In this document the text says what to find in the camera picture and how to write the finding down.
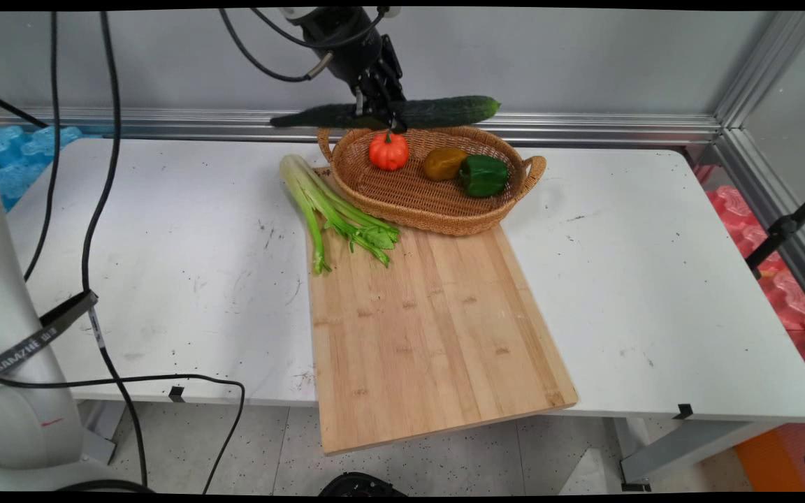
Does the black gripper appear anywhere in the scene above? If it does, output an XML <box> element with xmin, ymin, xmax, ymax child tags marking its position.
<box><xmin>296</xmin><ymin>7</ymin><xmax>409</xmax><ymax>135</ymax></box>

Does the long dark green cucumber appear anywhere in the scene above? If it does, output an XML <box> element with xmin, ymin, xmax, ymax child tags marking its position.
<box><xmin>270</xmin><ymin>95</ymin><xmax>502</xmax><ymax>131</ymax></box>

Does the small orange toy pumpkin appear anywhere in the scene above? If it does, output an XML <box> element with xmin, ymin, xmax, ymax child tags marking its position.
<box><xmin>368</xmin><ymin>130</ymin><xmax>411</xmax><ymax>173</ymax></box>

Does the yellow brown bell pepper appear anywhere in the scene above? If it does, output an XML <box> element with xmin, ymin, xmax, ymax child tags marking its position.
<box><xmin>423</xmin><ymin>147</ymin><xmax>469</xmax><ymax>182</ymax></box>

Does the oval woven wicker basket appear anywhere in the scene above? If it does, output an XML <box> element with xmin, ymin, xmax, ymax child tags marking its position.
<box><xmin>317</xmin><ymin>125</ymin><xmax>548</xmax><ymax>237</ymax></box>

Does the green celery stalk bunch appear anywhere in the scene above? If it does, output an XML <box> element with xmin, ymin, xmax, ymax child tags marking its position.
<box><xmin>279</xmin><ymin>154</ymin><xmax>402</xmax><ymax>275</ymax></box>

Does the green bell pepper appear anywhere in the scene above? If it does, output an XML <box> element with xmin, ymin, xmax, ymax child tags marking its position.
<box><xmin>458</xmin><ymin>154</ymin><xmax>511</xmax><ymax>199</ymax></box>

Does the bamboo wooden cutting board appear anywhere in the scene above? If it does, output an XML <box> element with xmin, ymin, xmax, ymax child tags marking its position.
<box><xmin>305</xmin><ymin>166</ymin><xmax>579</xmax><ymax>456</ymax></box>

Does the blue foam floor mat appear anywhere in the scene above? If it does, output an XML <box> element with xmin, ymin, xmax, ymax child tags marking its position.
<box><xmin>0</xmin><ymin>124</ymin><xmax>83</xmax><ymax>212</ymax></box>

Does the round black object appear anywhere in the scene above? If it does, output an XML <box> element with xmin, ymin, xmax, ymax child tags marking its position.
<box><xmin>318</xmin><ymin>472</ymin><xmax>409</xmax><ymax>497</ymax></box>

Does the black tripod leg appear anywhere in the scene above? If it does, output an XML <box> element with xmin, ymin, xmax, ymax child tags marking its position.
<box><xmin>745</xmin><ymin>180</ymin><xmax>805</xmax><ymax>282</ymax></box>

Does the grey table leg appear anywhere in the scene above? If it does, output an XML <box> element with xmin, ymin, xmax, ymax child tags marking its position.
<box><xmin>75</xmin><ymin>400</ymin><xmax>126</xmax><ymax>465</ymax></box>

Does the pink foam floor mat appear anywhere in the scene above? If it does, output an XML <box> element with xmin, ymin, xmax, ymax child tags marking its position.
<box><xmin>695</xmin><ymin>164</ymin><xmax>805</xmax><ymax>491</ymax></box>

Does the orange floor mat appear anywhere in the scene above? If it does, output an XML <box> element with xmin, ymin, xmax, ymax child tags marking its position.
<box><xmin>733</xmin><ymin>426</ymin><xmax>805</xmax><ymax>492</ymax></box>

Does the thin black camera cable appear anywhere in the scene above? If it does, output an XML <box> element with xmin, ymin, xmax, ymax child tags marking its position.
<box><xmin>250</xmin><ymin>8</ymin><xmax>386</xmax><ymax>50</ymax></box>

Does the black cable with silver plug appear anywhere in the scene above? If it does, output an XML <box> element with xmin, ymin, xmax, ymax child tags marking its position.
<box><xmin>218</xmin><ymin>8</ymin><xmax>337</xmax><ymax>84</ymax></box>

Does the horizontal aluminium frame rail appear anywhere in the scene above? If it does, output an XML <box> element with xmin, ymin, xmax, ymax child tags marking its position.
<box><xmin>0</xmin><ymin>105</ymin><xmax>725</xmax><ymax>149</ymax></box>

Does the thick black hanging cable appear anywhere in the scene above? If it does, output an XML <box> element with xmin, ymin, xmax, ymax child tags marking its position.
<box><xmin>81</xmin><ymin>10</ymin><xmax>150</xmax><ymax>488</ymax></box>

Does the thin black hanging cable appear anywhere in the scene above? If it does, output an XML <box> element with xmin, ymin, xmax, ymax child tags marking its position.
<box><xmin>23</xmin><ymin>10</ymin><xmax>62</xmax><ymax>283</ymax></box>

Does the black cable looping to floor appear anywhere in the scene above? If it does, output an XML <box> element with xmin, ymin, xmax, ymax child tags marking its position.
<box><xmin>0</xmin><ymin>374</ymin><xmax>247</xmax><ymax>494</ymax></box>

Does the black background cable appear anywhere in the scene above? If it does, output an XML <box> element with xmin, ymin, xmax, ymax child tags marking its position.
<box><xmin>0</xmin><ymin>88</ymin><xmax>49</xmax><ymax>129</ymax></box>

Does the upright aluminium frame post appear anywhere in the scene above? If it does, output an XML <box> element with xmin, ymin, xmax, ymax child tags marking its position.
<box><xmin>713</xmin><ymin>10</ymin><xmax>805</xmax><ymax>130</ymax></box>

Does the slanted aluminium frame rail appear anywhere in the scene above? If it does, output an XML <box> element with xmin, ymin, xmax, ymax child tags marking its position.
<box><xmin>712</xmin><ymin>129</ymin><xmax>805</xmax><ymax>326</ymax></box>

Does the black printed velcro strap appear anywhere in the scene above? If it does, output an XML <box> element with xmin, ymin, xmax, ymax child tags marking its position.
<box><xmin>0</xmin><ymin>289</ymin><xmax>101</xmax><ymax>382</ymax></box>

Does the grey table leg frame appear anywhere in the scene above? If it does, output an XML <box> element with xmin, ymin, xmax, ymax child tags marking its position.
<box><xmin>612</xmin><ymin>417</ymin><xmax>789</xmax><ymax>492</ymax></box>

